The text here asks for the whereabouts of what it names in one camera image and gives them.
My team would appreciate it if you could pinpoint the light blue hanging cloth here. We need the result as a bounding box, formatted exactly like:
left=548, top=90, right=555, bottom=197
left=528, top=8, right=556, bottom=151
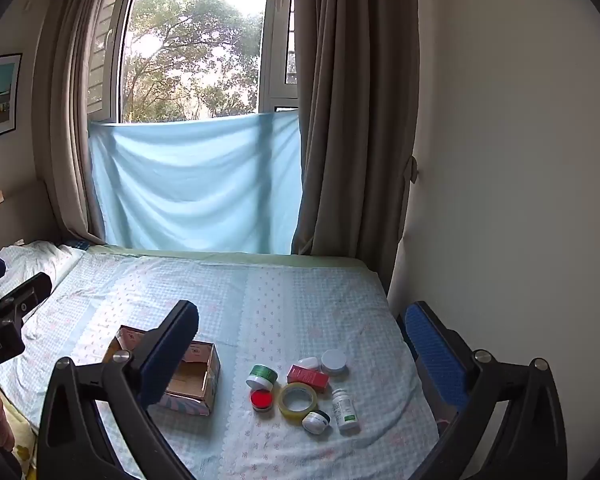
left=89, top=111, right=303, bottom=254

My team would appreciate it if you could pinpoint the yellow patterned cloth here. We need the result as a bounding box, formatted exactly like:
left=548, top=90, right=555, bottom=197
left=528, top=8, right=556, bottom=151
left=2, top=400, right=40, bottom=480

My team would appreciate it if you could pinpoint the cardboard box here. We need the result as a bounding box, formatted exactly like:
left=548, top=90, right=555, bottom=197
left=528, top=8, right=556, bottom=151
left=102, top=325, right=221, bottom=416

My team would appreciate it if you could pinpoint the beige headboard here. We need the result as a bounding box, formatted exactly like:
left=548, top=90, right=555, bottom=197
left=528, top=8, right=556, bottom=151
left=0, top=180, right=63, bottom=261

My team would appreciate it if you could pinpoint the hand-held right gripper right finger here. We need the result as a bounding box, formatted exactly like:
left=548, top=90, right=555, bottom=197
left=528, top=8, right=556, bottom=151
left=400, top=301, right=568, bottom=480

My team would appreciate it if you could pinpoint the window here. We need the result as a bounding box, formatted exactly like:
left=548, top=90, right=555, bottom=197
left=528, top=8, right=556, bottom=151
left=87, top=0, right=301, bottom=126

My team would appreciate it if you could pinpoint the yellowish tape roll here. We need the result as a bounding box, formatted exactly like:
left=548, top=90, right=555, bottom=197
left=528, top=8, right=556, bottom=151
left=278, top=382, right=318, bottom=417

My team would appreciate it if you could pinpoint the white pill bottle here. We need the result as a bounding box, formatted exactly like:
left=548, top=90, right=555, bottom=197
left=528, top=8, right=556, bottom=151
left=331, top=387, right=361, bottom=433

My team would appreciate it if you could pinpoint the checkered pillow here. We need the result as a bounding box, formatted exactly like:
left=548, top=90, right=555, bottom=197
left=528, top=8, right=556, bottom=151
left=0, top=240, right=86, bottom=311

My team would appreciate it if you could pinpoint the small black white jar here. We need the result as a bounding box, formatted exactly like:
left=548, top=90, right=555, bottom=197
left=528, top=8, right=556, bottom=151
left=301, top=410, right=332, bottom=435

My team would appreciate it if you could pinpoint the red carton box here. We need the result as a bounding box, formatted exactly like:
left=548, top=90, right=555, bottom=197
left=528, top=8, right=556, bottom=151
left=286, top=364, right=330, bottom=394

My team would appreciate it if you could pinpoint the beige curtain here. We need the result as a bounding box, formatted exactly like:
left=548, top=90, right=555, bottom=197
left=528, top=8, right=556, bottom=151
left=45, top=0, right=126, bottom=246
left=290, top=0, right=418, bottom=301

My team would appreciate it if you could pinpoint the green lid white jar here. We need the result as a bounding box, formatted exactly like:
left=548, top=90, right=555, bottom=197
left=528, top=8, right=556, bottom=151
left=245, top=364, right=277, bottom=392

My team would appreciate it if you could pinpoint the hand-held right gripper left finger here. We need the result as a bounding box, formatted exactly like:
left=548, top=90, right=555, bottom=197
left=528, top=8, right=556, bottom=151
left=36, top=300, right=201, bottom=480

